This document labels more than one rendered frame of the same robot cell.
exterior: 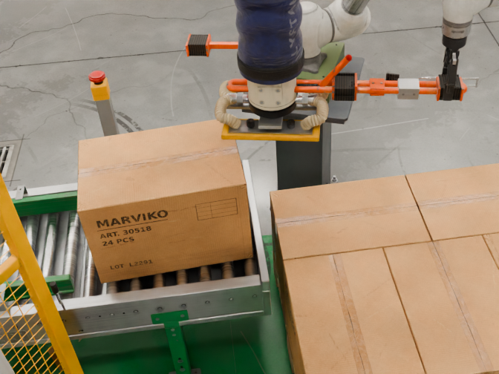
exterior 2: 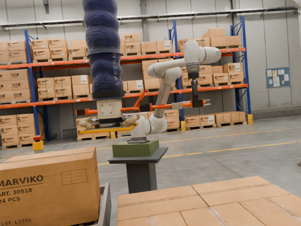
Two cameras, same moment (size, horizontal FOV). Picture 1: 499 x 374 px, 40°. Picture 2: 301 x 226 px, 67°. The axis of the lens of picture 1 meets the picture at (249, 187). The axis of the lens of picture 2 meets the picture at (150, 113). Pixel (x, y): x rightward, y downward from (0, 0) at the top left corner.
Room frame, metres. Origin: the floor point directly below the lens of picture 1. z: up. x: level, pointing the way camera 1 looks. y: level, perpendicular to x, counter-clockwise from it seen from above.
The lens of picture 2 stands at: (0.38, -0.27, 1.26)
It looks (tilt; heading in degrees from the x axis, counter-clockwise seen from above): 3 degrees down; 356
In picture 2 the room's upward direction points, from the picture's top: 5 degrees counter-clockwise
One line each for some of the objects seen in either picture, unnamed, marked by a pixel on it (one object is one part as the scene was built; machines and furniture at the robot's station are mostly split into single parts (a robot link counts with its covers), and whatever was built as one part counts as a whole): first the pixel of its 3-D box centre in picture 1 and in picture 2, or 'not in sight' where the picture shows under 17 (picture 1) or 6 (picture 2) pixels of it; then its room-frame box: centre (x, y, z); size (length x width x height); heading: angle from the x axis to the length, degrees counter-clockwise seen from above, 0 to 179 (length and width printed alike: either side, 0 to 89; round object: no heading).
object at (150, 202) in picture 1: (165, 199); (52, 185); (1.96, 0.33, 0.75); 0.60 x 0.40 x 0.40; 96
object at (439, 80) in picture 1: (448, 88); (196, 103); (1.89, -0.70, 1.22); 0.08 x 0.07 x 0.05; 81
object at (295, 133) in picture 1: (270, 126); (107, 127); (1.90, -0.09, 1.12); 0.34 x 0.10 x 0.05; 81
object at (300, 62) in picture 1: (270, 56); (108, 94); (1.99, -0.11, 1.34); 0.23 x 0.23 x 0.04
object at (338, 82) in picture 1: (344, 86); (145, 107); (1.95, -0.35, 1.22); 0.10 x 0.08 x 0.06; 171
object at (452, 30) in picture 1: (456, 25); (192, 68); (1.90, -0.69, 1.45); 0.09 x 0.09 x 0.06
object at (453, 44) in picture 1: (453, 45); (193, 79); (1.90, -0.69, 1.38); 0.08 x 0.07 x 0.09; 170
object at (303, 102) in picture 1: (272, 101); (110, 119); (1.99, -0.11, 1.16); 0.34 x 0.25 x 0.06; 81
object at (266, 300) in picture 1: (256, 237); (106, 217); (1.97, -0.01, 0.48); 0.70 x 0.03 x 0.15; 3
